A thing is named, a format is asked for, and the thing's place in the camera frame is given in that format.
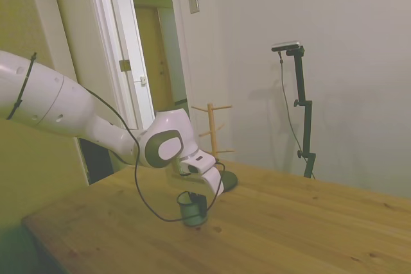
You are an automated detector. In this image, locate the black strap on arm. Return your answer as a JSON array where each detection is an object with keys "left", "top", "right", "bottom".
[{"left": 5, "top": 51, "right": 38, "bottom": 121}]

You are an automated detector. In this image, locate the brown wooden door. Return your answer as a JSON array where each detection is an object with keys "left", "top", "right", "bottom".
[{"left": 134, "top": 4, "right": 175, "bottom": 114}]

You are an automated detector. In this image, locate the white door frame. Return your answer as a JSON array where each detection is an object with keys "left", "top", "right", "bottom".
[{"left": 83, "top": 0, "right": 191, "bottom": 131}]

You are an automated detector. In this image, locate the wooden mug tree stand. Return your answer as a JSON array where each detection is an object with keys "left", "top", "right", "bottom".
[{"left": 191, "top": 103, "right": 239, "bottom": 193}]

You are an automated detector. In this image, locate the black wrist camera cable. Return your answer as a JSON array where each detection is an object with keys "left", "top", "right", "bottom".
[{"left": 85, "top": 87, "right": 227, "bottom": 223}]

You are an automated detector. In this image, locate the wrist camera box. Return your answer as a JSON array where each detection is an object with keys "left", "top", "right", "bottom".
[{"left": 173, "top": 158, "right": 193, "bottom": 178}]

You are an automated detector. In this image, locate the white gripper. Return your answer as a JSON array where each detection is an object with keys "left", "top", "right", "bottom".
[{"left": 171, "top": 166, "right": 223, "bottom": 218}]

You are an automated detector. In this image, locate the teal enamel mug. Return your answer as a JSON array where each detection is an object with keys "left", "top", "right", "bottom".
[{"left": 177, "top": 191, "right": 209, "bottom": 227}]

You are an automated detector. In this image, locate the black jointed camera stand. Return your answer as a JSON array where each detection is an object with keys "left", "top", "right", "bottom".
[{"left": 284, "top": 46, "right": 317, "bottom": 179}]

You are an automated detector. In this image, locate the grey exterior camera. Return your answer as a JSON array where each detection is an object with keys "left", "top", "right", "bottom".
[{"left": 271, "top": 40, "right": 302, "bottom": 53}]

